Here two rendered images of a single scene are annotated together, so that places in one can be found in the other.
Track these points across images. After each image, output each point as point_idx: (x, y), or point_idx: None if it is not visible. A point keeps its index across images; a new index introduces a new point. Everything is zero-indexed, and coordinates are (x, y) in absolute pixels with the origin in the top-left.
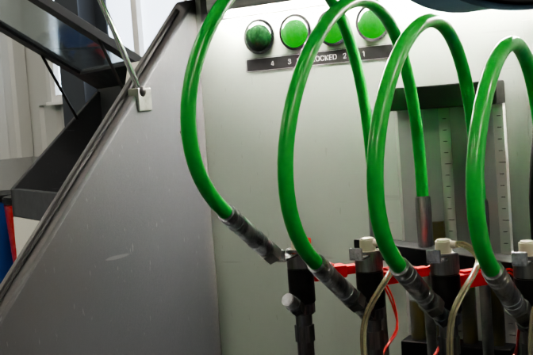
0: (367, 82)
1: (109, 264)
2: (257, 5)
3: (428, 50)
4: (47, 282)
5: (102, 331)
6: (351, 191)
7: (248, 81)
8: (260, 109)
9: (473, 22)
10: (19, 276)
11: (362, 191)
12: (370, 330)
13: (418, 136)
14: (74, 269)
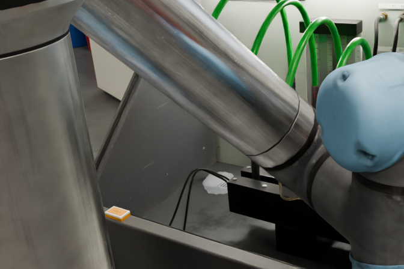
0: (290, 12)
1: (159, 109)
2: None
3: None
4: (131, 125)
5: (157, 142)
6: (281, 68)
7: (226, 5)
8: (233, 20)
9: None
10: (118, 123)
11: (287, 68)
12: None
13: (313, 57)
14: (142, 116)
